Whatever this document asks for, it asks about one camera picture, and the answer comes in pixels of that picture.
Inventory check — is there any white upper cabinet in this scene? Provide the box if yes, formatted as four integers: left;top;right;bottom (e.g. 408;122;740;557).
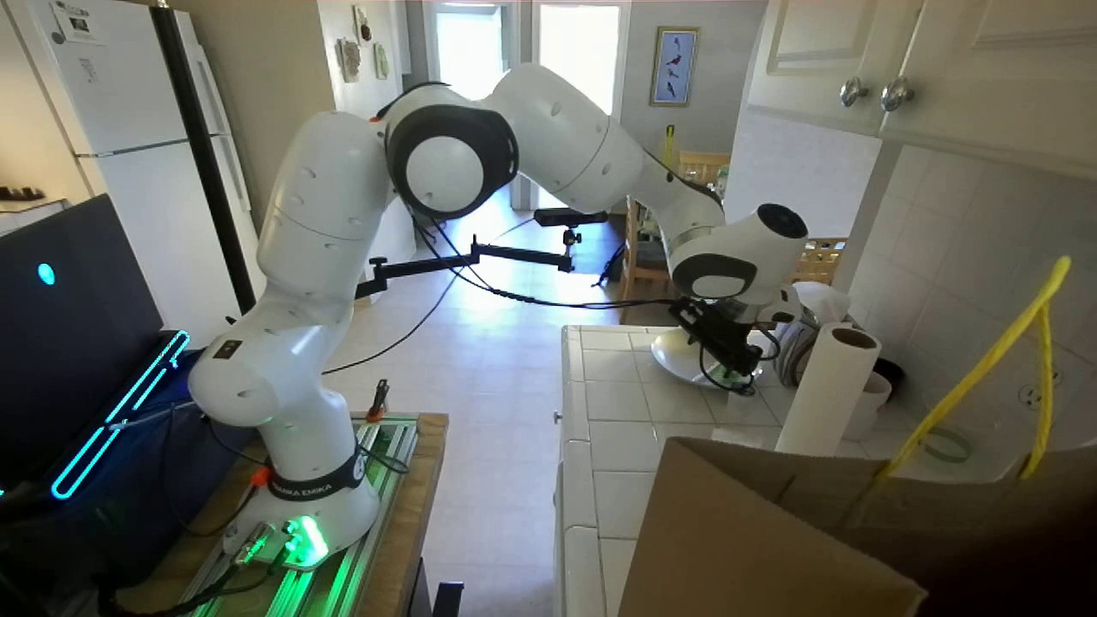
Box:
740;0;1097;181

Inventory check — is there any white mug with floral print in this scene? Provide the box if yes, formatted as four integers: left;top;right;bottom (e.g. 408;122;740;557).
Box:
848;372;897;447

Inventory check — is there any green bottle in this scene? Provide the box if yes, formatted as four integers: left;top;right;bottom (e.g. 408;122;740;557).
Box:
655;121;687;174

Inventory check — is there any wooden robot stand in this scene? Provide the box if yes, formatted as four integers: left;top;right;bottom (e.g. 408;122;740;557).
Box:
112;408;452;617

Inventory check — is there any black computer with cyan lights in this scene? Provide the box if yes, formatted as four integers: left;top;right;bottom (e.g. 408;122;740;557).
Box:
0;191;198;518

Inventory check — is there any framed blue picture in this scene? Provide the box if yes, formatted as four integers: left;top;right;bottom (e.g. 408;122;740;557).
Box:
647;23;703;109

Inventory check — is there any white paper towel roll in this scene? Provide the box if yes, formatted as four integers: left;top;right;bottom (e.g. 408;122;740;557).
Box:
771;321;886;461

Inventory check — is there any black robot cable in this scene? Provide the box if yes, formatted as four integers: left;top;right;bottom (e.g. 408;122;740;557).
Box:
413;214;692;316

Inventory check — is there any dark wooden chair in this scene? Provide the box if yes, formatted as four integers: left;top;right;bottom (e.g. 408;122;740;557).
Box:
619;196;683;296

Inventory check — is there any black stereo camera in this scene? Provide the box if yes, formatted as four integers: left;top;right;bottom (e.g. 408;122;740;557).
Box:
532;206;619;230

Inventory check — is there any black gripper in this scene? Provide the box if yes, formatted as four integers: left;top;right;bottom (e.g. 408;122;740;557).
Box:
678;296;767;383

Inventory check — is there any glass patio door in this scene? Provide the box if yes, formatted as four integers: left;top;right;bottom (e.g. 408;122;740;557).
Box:
429;0;631;109

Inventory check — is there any light wooden chair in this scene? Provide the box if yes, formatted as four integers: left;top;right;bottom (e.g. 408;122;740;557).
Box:
799;233;848;289

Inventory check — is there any white refrigerator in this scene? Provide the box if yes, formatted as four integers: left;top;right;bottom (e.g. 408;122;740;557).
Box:
22;0;270;348

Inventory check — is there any brown cardboard box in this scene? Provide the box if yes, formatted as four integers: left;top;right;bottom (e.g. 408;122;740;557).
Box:
615;434;1097;617

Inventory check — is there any yellow hose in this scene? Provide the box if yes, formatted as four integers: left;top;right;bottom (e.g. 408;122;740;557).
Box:
886;253;1076;485

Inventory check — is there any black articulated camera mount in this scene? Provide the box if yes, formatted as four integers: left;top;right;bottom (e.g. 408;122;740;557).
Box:
352;223;584;306

